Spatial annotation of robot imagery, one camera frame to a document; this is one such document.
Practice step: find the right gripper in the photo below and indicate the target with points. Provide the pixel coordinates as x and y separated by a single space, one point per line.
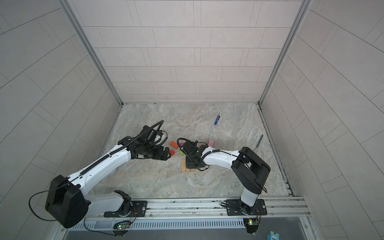
188 166

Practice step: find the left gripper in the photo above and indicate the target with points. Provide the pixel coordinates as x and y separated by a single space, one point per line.
160 156

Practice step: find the natural wood block 31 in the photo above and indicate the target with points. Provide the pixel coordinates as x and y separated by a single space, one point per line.
183 165

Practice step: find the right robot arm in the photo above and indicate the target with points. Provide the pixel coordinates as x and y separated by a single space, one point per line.
249 168

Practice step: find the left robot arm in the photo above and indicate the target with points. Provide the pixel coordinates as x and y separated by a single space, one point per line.
78 185

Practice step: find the orange rectangular block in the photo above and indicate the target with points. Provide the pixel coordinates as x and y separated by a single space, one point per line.
174 145

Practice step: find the blue marker pen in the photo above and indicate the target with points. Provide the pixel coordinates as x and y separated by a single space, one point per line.
217 118

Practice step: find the dark grey pen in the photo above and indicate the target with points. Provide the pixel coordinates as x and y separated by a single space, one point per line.
259 141

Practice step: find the left circuit board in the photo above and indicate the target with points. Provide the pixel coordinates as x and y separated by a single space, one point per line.
122 226

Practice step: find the circuit board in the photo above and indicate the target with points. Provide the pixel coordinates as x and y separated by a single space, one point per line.
251 225
122 226

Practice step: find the right circuit board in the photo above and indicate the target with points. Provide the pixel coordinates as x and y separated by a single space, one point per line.
251 225

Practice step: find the light blue object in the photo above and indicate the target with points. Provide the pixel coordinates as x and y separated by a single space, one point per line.
273 236

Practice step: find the aluminium mounting rail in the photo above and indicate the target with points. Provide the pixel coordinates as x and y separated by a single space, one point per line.
183 208

